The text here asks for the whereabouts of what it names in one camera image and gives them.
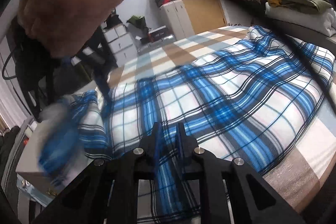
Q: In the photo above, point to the green plant bouquet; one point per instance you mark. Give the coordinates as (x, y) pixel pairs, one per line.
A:
(137, 21)

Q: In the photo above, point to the blue white plaid shirt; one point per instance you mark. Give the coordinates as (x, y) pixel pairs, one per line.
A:
(196, 108)

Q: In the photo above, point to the white drawer desk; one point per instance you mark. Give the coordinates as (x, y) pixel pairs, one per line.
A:
(121, 43)

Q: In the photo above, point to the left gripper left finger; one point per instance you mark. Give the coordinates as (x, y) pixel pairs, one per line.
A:
(141, 163)

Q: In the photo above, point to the black shoe box on suitcase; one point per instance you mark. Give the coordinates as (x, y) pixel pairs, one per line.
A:
(157, 34)

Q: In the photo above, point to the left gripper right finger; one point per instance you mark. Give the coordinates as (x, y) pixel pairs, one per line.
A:
(199, 164)

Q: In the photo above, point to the checkered bed sheet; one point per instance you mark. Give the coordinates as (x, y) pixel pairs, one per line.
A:
(275, 155)

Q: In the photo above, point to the white folded blanket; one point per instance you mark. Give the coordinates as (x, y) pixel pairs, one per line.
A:
(323, 23)

